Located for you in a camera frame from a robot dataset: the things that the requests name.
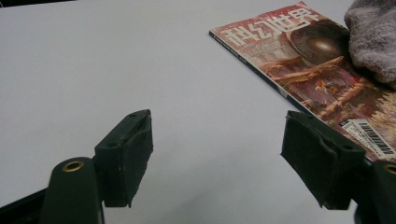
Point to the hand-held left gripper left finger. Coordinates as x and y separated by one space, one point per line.
124 161

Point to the glossy illustrated magazine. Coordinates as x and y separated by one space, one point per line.
311 68

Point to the grey striped fluffy cloth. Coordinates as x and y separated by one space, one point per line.
373 40

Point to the white table mat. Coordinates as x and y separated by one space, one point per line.
109 62

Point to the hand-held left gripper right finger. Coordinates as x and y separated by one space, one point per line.
317 158

